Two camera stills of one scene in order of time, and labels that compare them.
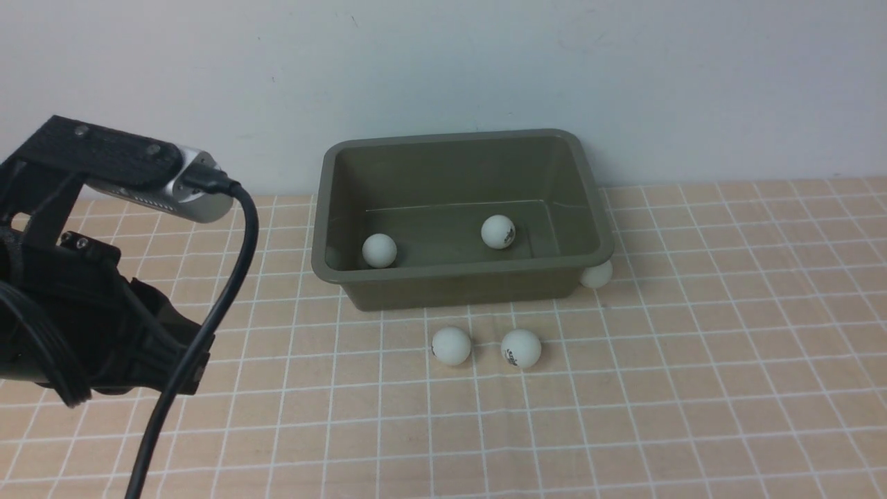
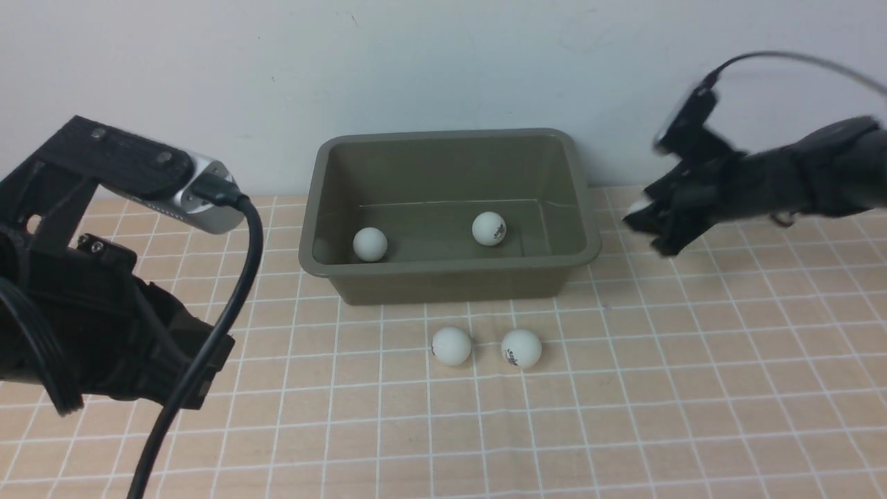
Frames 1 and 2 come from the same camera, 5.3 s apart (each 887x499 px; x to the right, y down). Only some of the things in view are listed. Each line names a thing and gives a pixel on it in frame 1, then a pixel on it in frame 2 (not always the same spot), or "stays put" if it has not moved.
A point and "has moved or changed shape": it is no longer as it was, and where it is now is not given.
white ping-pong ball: [379, 251] has moved or changed shape
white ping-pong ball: [451, 345] stays put
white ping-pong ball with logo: [521, 348] stays put
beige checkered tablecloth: [739, 351] stays put
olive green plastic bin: [422, 220] stays put
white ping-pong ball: [596, 276] → [639, 205]
